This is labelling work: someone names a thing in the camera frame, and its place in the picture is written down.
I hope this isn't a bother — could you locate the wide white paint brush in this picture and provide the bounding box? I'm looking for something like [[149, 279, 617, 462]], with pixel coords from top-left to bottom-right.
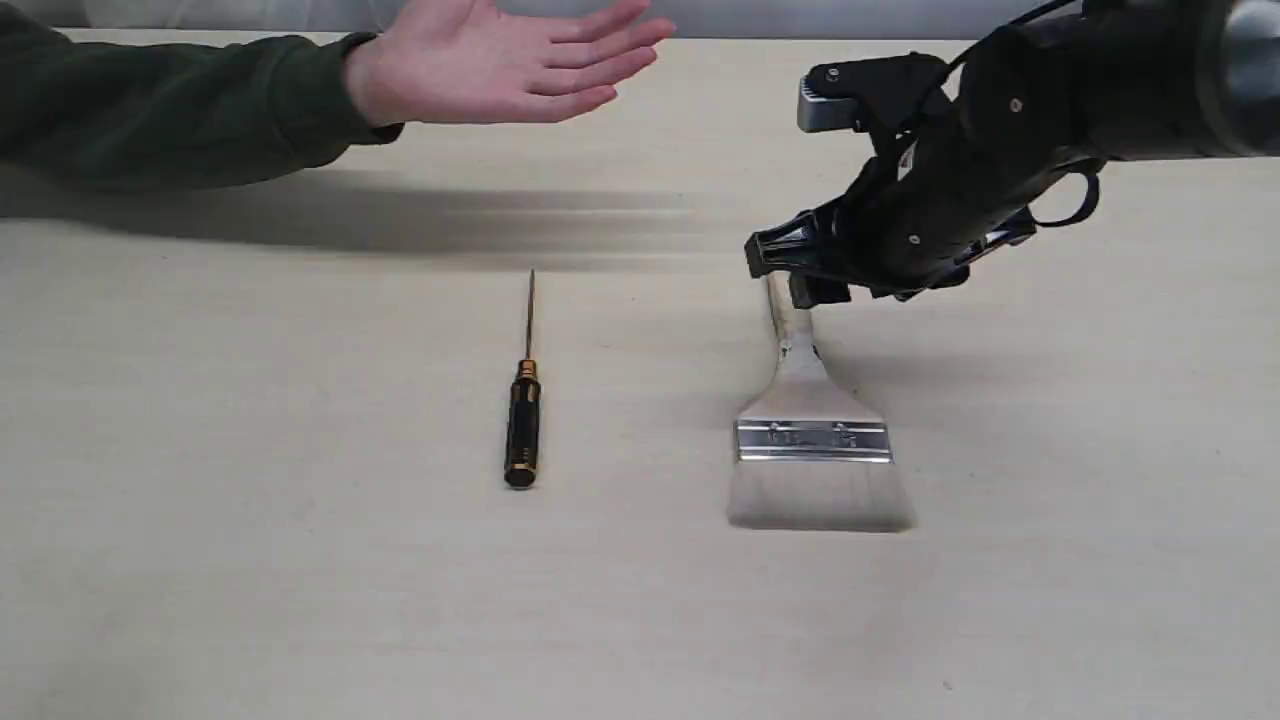
[[727, 272, 915, 533]]

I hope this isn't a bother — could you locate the forearm in dark green sleeve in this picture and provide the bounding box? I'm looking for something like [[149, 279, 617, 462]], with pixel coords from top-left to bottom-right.
[[1, 4, 403, 192]]

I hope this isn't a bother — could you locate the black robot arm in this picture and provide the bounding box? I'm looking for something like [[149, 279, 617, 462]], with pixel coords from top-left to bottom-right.
[[744, 1, 1277, 309]]

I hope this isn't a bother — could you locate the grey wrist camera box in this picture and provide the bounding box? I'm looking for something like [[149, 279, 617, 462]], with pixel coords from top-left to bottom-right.
[[796, 53, 950, 135]]

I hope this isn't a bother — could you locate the black and gold screwdriver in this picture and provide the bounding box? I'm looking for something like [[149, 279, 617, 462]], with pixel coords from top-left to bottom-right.
[[504, 269, 541, 491]]

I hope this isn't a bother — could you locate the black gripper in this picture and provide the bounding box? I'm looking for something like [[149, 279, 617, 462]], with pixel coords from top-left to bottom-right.
[[744, 26, 1105, 310]]

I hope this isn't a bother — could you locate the open bare human hand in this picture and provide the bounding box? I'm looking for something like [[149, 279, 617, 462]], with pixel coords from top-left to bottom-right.
[[343, 1, 676, 127]]

